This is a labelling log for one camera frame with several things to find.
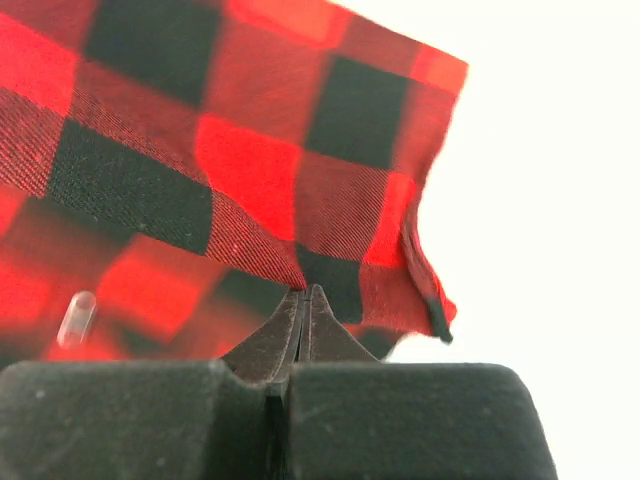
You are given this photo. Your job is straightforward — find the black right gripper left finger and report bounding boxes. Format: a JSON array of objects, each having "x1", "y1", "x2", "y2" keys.
[{"x1": 1, "y1": 292, "x2": 304, "y2": 479}]

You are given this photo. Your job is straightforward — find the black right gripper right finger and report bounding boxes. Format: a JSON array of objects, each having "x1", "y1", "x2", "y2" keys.
[{"x1": 287, "y1": 287, "x2": 557, "y2": 479}]

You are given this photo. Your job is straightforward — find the red black plaid shirt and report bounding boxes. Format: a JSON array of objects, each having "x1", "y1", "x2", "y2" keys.
[{"x1": 1, "y1": 1, "x2": 467, "y2": 365}]

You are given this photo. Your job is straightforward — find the clear round sticker on shirt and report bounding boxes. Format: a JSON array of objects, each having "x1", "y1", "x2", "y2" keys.
[{"x1": 56, "y1": 291, "x2": 97, "y2": 349}]

